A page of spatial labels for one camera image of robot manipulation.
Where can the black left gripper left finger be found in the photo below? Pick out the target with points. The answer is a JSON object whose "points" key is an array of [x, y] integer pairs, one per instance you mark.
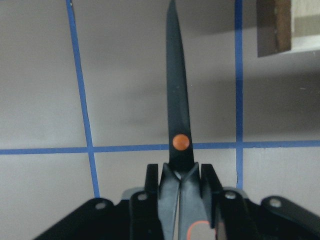
{"points": [[135, 218]]}

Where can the grey orange scissors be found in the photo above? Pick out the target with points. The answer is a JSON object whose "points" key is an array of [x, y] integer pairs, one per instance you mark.
{"points": [[187, 189]]}

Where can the dark wooden drawer box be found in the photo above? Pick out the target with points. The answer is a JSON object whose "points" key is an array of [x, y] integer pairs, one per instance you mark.
{"points": [[287, 26]]}

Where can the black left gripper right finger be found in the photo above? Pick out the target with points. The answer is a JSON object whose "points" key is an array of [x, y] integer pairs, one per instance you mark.
{"points": [[234, 216]]}

